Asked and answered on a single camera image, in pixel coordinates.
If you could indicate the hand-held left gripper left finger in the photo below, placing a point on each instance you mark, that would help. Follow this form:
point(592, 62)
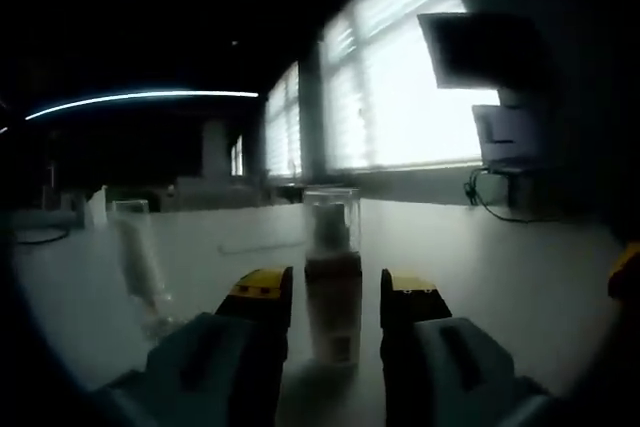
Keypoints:
point(240, 347)

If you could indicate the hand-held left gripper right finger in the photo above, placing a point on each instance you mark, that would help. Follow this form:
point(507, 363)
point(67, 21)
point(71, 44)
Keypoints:
point(435, 347)

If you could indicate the straight ceiling light strip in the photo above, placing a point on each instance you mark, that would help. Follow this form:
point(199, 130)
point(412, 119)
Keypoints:
point(140, 97)

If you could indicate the narrow clear bottle cover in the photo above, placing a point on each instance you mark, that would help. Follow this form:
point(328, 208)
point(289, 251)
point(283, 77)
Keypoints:
point(131, 212)

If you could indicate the white labelled pump bottle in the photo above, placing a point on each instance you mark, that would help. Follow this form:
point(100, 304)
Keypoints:
point(334, 307)

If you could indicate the wide clear bottle cover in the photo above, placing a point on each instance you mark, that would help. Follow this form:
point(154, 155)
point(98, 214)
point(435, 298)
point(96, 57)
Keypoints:
point(332, 207)

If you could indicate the clear glass pump bottle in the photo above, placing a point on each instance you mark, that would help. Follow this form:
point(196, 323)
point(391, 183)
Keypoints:
point(142, 267)

